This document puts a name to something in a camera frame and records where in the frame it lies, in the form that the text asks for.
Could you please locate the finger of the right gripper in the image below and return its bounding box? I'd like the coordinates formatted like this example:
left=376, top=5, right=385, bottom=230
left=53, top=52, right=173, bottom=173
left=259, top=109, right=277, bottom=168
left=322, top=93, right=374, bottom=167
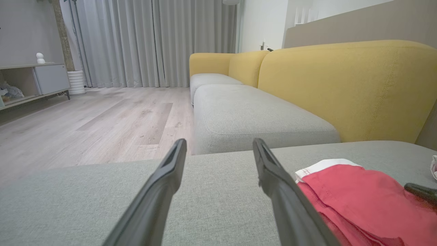
left=404, top=183, right=437, bottom=207

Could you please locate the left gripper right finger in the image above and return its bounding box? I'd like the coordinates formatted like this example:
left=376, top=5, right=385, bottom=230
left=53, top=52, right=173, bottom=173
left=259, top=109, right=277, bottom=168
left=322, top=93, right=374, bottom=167
left=253, top=138, right=342, bottom=246

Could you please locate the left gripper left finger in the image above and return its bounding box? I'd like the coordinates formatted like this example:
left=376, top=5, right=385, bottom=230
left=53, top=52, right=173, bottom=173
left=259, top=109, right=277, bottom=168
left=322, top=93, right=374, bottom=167
left=102, top=138, right=188, bottom=246

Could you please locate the red mesh shorts white trim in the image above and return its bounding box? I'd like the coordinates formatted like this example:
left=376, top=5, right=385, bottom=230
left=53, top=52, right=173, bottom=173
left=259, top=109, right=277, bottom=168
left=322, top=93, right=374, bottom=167
left=295, top=159, right=437, bottom=246

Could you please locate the wide yellow sofa backrest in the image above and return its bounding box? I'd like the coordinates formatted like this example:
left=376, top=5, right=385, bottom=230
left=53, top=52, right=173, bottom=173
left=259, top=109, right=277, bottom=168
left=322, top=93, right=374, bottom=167
left=258, top=40, right=437, bottom=144

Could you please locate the white ribbed plant pot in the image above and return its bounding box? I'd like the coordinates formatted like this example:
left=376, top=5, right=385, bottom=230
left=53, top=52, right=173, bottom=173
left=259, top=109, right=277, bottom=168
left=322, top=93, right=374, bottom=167
left=67, top=70, right=86, bottom=96

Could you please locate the narrow yellow sofa backrest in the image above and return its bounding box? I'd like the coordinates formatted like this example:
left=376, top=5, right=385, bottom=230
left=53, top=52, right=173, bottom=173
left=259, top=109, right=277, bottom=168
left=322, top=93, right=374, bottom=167
left=228, top=50, right=270, bottom=88

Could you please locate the yellow sofa armrest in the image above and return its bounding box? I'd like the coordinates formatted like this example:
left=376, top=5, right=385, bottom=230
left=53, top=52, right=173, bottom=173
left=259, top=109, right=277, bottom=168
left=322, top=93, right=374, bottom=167
left=189, top=52, right=237, bottom=78

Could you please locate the grey low sideboard cabinet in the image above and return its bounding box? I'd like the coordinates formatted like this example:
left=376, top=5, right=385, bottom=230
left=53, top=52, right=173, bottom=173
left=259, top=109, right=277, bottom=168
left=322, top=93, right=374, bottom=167
left=0, top=63, right=71, bottom=110

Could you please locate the grey pleated curtain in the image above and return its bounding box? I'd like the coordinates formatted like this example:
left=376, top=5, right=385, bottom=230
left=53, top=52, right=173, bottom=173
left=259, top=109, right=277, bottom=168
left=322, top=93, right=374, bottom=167
left=70, top=0, right=157, bottom=88
left=153, top=0, right=238, bottom=88

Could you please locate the crumpled clear plastic bag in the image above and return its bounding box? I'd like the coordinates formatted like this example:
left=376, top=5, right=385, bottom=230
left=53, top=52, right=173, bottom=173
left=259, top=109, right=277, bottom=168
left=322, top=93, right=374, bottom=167
left=0, top=81, right=25, bottom=103

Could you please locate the brown tree trunk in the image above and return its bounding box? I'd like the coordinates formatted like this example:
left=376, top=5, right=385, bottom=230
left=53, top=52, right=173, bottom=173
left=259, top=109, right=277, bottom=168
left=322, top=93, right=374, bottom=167
left=51, top=0, right=75, bottom=72

